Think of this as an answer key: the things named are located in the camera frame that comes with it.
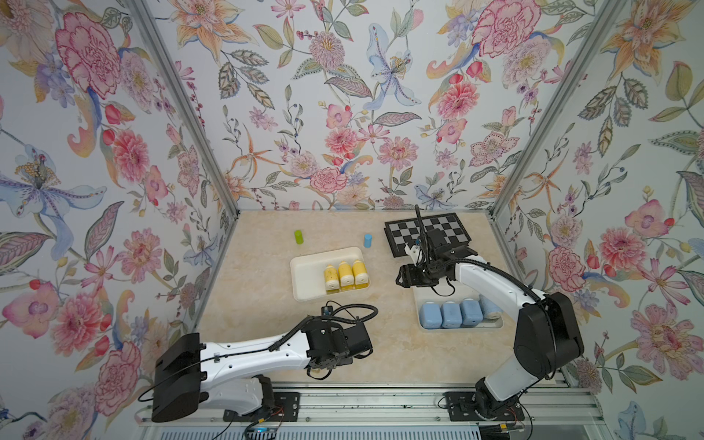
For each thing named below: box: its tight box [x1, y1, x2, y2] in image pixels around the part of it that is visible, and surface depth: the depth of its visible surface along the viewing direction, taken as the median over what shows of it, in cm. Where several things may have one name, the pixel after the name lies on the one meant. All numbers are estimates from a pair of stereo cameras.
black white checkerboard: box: [383, 212, 473, 258], surface depth 113 cm
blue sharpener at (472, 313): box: [461, 297, 484, 328], surface depth 86 cm
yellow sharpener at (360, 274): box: [352, 259, 371, 290], surface depth 96 cm
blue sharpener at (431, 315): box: [419, 300, 443, 330], surface depth 86 cm
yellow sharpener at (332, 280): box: [324, 264, 341, 295], surface depth 94 cm
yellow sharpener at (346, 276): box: [338, 260, 355, 291], surface depth 95 cm
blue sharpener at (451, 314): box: [440, 300, 462, 330], surface depth 86 cm
